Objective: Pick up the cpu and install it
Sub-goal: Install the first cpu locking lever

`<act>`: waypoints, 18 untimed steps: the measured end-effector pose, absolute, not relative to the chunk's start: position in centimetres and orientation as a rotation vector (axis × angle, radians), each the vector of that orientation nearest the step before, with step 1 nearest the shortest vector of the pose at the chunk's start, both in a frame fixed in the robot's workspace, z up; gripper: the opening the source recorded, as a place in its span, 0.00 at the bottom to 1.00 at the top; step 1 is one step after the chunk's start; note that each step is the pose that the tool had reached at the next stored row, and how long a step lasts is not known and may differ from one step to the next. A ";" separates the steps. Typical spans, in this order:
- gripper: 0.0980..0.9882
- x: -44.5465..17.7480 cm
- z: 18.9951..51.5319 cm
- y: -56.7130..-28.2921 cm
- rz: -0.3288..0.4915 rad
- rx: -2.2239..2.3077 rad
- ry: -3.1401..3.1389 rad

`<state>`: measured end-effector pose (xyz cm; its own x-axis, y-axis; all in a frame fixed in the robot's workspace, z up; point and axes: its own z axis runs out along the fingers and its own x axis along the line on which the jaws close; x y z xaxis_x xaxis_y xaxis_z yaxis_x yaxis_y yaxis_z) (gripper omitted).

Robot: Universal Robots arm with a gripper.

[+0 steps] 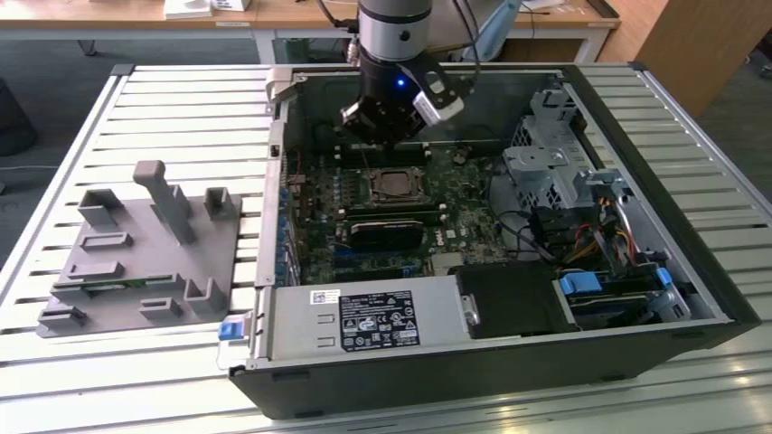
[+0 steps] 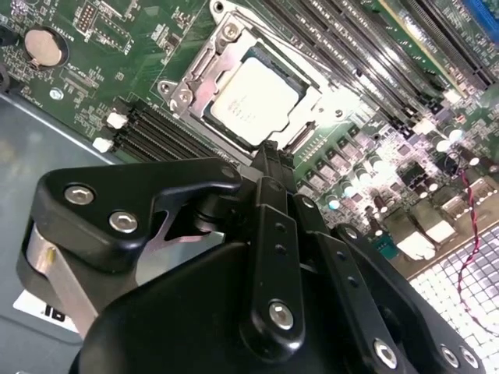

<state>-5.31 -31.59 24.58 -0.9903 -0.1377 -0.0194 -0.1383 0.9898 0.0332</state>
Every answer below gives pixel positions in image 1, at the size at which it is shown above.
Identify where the blue disk carrier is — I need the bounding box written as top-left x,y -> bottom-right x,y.
557,269 -> 604,299

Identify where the metal socket cover frame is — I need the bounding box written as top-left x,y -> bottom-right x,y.
368,165 -> 432,204

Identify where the yellow orange wire bundle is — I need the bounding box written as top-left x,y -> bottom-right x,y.
562,198 -> 638,268

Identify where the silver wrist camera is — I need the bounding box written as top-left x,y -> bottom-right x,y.
412,71 -> 466,124

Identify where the green RAM stick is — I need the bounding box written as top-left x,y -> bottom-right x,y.
81,278 -> 149,290
346,208 -> 440,223

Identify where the blue case latch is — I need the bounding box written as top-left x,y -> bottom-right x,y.
217,318 -> 246,344

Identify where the black plastic shroud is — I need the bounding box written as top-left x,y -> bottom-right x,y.
454,264 -> 572,340

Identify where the wooden cabinet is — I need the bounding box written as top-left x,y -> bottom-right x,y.
632,0 -> 772,119

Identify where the silver drive cage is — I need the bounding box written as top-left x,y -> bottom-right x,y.
500,88 -> 622,213

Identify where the CPU socket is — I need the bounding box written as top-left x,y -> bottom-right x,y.
364,165 -> 436,206

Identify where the grey parts rack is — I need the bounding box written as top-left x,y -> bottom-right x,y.
33,159 -> 246,340

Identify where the black open PC case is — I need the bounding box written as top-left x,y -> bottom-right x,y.
226,62 -> 762,421

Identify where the black rating label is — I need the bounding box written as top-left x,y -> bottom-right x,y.
340,290 -> 417,353

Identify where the silver power supply unit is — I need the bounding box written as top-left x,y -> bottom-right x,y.
256,274 -> 470,365

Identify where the silver chipset heatsink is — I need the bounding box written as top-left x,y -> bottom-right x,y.
432,252 -> 462,276

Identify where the silver CPU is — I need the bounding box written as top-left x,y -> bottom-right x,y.
378,172 -> 422,198

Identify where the green motherboard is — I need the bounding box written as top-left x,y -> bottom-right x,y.
281,146 -> 529,287

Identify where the black ribbed plastic bracket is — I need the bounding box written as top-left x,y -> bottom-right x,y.
528,206 -> 584,263

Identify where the wooden desk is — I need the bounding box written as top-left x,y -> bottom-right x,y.
256,0 -> 622,64
0,0 -> 260,42

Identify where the black graphics card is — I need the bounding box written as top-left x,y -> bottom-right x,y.
346,219 -> 425,253

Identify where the silver disk bay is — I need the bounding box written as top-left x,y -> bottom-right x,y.
552,260 -> 694,334

